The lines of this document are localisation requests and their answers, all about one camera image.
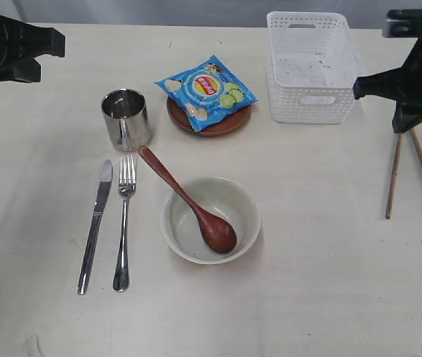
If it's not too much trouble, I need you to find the silver metal fork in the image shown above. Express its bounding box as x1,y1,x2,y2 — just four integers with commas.
112,155,136,292

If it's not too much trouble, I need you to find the shiny stainless steel cup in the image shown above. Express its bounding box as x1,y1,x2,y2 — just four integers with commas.
100,89,152,152

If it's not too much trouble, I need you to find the dark red wooden spoon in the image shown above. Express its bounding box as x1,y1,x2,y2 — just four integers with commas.
138,145,237,254

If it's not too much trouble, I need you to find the blue Lays chip bag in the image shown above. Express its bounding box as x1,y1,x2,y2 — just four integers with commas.
156,55,258,132

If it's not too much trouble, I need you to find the white speckled ceramic bowl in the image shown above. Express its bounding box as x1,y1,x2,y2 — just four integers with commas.
161,177,261,265

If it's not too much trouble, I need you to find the silver metal table knife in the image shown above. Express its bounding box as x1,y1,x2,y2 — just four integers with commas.
77,159,112,295

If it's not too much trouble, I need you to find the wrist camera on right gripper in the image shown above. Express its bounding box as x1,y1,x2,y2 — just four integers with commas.
382,9,422,38

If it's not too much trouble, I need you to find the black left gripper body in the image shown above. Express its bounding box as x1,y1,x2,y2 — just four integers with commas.
0,15,65,83

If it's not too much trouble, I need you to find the white perforated plastic basket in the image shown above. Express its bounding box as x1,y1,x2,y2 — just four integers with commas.
266,11,363,125

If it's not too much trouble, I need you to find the brown round plate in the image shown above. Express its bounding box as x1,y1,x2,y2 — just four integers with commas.
166,97,252,137

